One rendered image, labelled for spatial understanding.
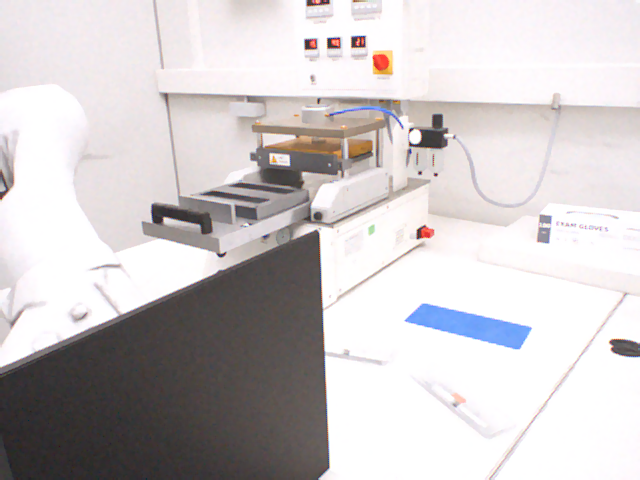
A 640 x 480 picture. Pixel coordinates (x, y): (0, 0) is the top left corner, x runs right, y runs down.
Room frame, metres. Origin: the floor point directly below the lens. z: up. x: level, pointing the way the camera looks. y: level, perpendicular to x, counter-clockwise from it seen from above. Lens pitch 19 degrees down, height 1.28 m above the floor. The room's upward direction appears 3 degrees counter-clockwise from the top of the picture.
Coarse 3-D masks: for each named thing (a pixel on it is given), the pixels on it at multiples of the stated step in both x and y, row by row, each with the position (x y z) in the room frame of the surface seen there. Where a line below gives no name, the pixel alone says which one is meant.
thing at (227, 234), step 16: (192, 208) 1.07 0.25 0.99; (208, 208) 1.04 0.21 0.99; (224, 208) 1.02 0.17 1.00; (304, 208) 1.13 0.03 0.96; (144, 224) 1.06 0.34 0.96; (160, 224) 1.03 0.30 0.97; (176, 224) 1.02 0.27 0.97; (192, 224) 1.02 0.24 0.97; (224, 224) 1.01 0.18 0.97; (240, 224) 1.01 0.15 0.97; (256, 224) 1.01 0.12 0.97; (272, 224) 1.04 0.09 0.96; (288, 224) 1.08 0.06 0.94; (176, 240) 1.00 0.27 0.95; (192, 240) 0.97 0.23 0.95; (208, 240) 0.95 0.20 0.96; (224, 240) 0.94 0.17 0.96; (240, 240) 0.97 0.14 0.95
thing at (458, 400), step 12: (420, 372) 0.79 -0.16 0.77; (432, 372) 0.78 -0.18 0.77; (444, 372) 0.78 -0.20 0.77; (432, 384) 0.75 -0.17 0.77; (444, 384) 0.75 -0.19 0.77; (456, 384) 0.75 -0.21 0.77; (444, 396) 0.72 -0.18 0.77; (456, 396) 0.72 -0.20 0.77; (468, 396) 0.72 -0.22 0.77; (480, 396) 0.71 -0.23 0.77; (456, 408) 0.69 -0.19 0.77; (468, 408) 0.69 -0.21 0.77; (480, 408) 0.69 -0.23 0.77; (492, 408) 0.68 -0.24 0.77; (480, 420) 0.66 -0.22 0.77; (492, 420) 0.66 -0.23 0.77; (504, 420) 0.66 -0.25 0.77; (492, 432) 0.63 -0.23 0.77
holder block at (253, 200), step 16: (208, 192) 1.17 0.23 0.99; (224, 192) 1.16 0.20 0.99; (240, 192) 1.15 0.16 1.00; (256, 192) 1.15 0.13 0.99; (272, 192) 1.19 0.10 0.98; (288, 192) 1.17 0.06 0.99; (304, 192) 1.14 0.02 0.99; (240, 208) 1.05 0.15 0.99; (256, 208) 1.03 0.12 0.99; (272, 208) 1.06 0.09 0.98; (288, 208) 1.10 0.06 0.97
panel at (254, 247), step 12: (300, 228) 1.14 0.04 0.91; (312, 228) 1.12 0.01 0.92; (252, 240) 1.20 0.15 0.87; (264, 240) 1.18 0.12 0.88; (276, 240) 1.16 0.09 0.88; (228, 252) 1.23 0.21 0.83; (240, 252) 1.21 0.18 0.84; (252, 252) 1.19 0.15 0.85; (216, 264) 1.23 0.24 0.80; (228, 264) 1.21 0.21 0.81
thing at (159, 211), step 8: (152, 208) 1.04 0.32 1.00; (160, 208) 1.02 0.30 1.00; (168, 208) 1.01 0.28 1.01; (176, 208) 1.00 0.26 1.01; (184, 208) 0.99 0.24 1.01; (152, 216) 1.04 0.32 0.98; (160, 216) 1.03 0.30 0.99; (168, 216) 1.01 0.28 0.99; (176, 216) 0.99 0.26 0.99; (184, 216) 0.98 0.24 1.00; (192, 216) 0.97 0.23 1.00; (200, 216) 0.95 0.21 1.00; (208, 216) 0.96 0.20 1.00; (200, 224) 0.96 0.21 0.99; (208, 224) 0.96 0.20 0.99; (208, 232) 0.96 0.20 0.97
